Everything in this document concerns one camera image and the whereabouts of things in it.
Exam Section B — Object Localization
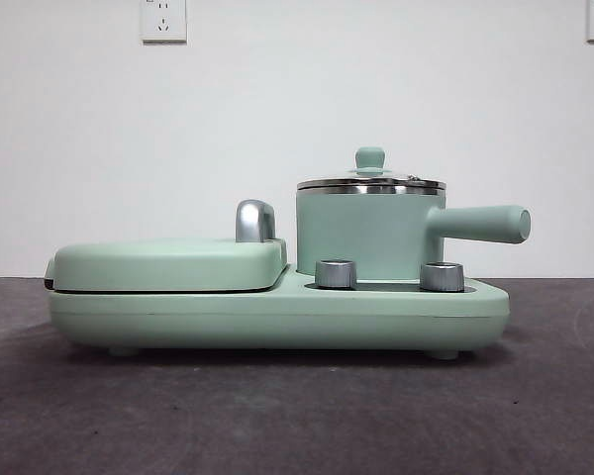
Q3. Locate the glass lid with green knob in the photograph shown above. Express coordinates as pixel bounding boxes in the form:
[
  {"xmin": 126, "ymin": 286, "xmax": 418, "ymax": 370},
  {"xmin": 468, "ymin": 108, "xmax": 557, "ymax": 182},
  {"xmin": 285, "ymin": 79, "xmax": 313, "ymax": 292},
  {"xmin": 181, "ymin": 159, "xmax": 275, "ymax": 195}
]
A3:
[{"xmin": 296, "ymin": 145, "xmax": 446, "ymax": 191}]

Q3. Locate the silver control knob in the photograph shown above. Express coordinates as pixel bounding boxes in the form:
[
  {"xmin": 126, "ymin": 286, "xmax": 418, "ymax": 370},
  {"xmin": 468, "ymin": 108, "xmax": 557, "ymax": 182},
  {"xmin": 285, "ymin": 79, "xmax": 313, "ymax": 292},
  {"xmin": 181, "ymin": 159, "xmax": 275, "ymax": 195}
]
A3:
[
  {"xmin": 419, "ymin": 260, "xmax": 465, "ymax": 292},
  {"xmin": 314, "ymin": 257, "xmax": 357, "ymax": 289}
]

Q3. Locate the green breakfast machine base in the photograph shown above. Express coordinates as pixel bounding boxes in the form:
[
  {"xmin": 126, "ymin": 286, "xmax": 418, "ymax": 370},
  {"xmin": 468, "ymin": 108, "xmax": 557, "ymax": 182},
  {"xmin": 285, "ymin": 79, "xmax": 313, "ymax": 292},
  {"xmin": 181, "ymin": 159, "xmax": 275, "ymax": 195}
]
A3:
[{"xmin": 48, "ymin": 261, "xmax": 510, "ymax": 360}]

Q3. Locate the green griddle cover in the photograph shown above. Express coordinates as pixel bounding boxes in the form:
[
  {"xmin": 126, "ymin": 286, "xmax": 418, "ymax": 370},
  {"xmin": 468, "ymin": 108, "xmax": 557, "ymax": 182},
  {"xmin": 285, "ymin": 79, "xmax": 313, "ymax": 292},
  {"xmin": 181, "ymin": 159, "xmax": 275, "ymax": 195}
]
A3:
[{"xmin": 44, "ymin": 236, "xmax": 287, "ymax": 293}]

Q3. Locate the chrome griddle cover handle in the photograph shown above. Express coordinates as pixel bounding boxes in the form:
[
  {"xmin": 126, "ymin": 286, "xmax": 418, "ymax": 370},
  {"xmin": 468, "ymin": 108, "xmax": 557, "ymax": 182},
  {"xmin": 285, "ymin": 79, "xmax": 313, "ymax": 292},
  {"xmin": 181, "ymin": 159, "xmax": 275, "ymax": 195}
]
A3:
[{"xmin": 234, "ymin": 198, "xmax": 278, "ymax": 243}]

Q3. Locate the green steamer pot with handle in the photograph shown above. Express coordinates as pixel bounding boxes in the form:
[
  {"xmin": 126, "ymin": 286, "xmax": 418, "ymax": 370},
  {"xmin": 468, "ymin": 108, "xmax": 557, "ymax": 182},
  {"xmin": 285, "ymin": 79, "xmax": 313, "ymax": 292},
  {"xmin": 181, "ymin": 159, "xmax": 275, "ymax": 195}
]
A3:
[{"xmin": 294, "ymin": 186, "xmax": 533, "ymax": 278}]

